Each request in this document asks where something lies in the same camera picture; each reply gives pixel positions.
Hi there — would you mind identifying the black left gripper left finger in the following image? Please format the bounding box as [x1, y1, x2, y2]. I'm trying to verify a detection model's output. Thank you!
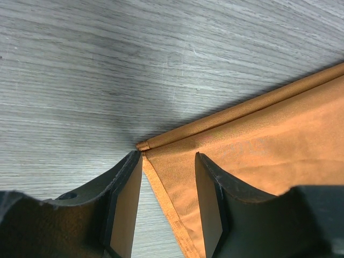
[1, 151, 142, 257]

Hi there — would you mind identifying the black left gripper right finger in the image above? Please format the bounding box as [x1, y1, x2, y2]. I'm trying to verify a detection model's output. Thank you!
[195, 153, 343, 257]

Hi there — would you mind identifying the orange satin napkin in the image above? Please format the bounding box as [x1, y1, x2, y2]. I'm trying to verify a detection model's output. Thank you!
[137, 64, 343, 257]

